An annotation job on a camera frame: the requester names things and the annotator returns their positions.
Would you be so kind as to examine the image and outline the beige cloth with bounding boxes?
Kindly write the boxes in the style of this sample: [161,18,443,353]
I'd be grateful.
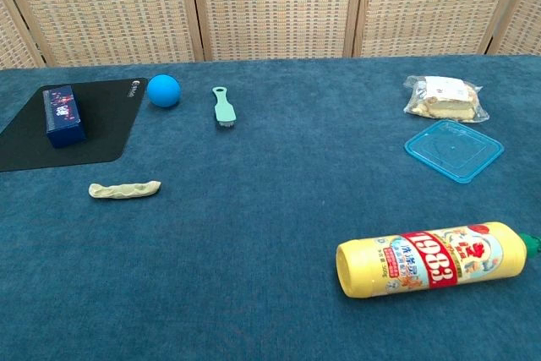
[88,180,162,201]

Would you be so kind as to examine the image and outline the mint green brush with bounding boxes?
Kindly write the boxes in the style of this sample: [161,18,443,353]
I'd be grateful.
[211,86,238,127]

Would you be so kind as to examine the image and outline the blue tablecloth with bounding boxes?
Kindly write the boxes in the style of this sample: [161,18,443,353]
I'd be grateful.
[0,54,541,361]

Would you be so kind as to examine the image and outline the blue ball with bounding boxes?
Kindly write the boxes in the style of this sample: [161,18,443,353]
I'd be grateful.
[146,74,182,108]

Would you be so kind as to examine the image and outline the black mouse pad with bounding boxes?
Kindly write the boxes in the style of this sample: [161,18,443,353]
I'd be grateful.
[0,77,149,172]

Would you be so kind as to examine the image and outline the bagged bread slices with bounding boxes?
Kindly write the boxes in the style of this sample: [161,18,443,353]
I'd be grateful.
[402,74,490,124]

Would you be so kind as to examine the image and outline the yellow detergent bottle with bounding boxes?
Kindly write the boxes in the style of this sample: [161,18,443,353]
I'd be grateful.
[336,221,541,299]

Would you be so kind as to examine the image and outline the blue transparent plastic lid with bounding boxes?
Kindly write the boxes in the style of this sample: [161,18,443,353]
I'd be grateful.
[403,118,505,184]

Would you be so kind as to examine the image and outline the dark blue printed box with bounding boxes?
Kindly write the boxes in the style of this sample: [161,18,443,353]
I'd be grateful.
[41,85,88,150]

